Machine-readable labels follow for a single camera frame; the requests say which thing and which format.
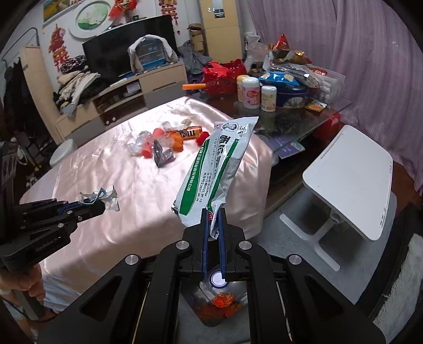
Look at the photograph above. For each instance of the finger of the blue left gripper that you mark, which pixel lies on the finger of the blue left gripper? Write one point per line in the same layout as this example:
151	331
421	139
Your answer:
77	205

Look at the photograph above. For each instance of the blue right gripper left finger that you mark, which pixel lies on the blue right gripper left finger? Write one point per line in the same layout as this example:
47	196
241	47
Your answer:
205	222

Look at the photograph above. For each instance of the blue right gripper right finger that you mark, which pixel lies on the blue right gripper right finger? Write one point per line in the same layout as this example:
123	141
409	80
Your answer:
221	226

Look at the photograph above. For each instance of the green white snack bag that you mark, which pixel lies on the green white snack bag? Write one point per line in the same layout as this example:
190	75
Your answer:
210	176

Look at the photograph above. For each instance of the blue white wrapper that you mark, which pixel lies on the blue white wrapper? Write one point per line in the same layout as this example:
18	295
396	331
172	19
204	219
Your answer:
109	196

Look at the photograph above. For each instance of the grey foil packet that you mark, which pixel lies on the grey foil packet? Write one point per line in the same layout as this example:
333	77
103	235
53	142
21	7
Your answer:
162	156

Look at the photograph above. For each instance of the orange wrapper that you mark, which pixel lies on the orange wrapper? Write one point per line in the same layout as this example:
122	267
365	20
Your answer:
176	141

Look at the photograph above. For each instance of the pink plastic cup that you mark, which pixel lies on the pink plastic cup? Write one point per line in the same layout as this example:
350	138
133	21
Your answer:
148	139

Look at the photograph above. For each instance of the orange candy tube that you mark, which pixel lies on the orange candy tube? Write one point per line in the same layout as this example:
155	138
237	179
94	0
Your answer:
190	133

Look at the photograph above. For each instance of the red foil wrapper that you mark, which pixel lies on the red foil wrapper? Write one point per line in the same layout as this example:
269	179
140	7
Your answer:
227	303

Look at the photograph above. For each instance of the white tissue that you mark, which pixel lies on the white tissue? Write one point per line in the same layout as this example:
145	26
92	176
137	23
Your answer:
185	124

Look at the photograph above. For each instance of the clear plastic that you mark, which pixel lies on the clear plastic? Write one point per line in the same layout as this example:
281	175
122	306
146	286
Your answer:
134	145

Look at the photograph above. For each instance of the red velvet lantern ornament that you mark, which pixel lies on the red velvet lantern ornament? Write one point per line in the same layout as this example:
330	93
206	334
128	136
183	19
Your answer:
201	138

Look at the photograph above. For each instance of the black trash bin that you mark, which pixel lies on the black trash bin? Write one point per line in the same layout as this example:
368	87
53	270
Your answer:
199	297

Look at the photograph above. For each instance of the person's left hand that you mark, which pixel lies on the person's left hand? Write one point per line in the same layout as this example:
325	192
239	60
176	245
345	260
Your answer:
30	282

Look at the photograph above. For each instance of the pink satin tablecloth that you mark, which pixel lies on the pink satin tablecloth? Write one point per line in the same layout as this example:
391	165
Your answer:
145	222

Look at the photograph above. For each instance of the glass coffee table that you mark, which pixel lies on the glass coffee table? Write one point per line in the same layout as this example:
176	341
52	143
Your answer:
289	134

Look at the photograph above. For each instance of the beige TV cabinet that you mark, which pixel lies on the beige TV cabinet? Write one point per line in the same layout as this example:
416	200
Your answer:
121	101

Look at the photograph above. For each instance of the pile of clothes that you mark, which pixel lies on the pile of clothes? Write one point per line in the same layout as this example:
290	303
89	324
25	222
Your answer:
76	83

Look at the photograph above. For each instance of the yellow lid white bottle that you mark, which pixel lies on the yellow lid white bottle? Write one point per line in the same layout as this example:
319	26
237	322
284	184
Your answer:
240	87

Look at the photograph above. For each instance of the small white supplement bottle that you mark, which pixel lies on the small white supplement bottle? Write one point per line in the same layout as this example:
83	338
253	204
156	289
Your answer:
268	98

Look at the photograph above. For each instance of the pink label white bottle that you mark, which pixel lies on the pink label white bottle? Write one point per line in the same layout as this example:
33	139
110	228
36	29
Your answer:
251	90

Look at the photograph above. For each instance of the red plastic basket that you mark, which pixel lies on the red plastic basket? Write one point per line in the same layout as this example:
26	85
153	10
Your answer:
221	79

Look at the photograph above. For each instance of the blue cookie tin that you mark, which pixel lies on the blue cookie tin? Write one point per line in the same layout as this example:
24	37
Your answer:
292	97

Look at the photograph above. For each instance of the white folding lap desk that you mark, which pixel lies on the white folding lap desk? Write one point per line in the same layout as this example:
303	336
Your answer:
353	176

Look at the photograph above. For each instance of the blue chip bag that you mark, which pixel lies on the blue chip bag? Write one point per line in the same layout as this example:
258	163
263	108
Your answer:
278	79

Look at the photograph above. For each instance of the blue bird cage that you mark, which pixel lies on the blue bird cage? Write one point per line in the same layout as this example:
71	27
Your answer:
150	53

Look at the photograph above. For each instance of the clear plastic storage box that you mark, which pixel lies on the clear plastic storage box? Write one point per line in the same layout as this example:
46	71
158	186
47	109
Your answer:
330	84

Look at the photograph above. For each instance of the cardboard box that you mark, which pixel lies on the cardboard box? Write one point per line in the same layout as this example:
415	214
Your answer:
196	37

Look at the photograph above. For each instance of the beige standing air conditioner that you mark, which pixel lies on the beige standing air conditioner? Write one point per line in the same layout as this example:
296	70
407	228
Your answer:
222	28

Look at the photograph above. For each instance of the landscape painting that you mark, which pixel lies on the landscape painting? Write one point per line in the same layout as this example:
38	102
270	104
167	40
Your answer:
53	8

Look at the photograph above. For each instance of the red flags sunflower vase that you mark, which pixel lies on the red flags sunflower vase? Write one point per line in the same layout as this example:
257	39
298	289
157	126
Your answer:
123	7

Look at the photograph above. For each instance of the purple curtain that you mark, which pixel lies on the purple curtain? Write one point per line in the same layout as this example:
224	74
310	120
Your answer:
368	43

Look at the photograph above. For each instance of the orange handle tool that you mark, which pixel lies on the orange handle tool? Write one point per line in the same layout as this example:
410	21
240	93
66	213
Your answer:
196	86

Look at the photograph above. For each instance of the red fish wall ornament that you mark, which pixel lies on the red fish wall ornament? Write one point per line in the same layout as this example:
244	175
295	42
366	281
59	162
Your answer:
57	47

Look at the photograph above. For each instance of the round lotus wall picture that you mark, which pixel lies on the round lotus wall picture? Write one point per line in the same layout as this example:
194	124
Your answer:
91	19

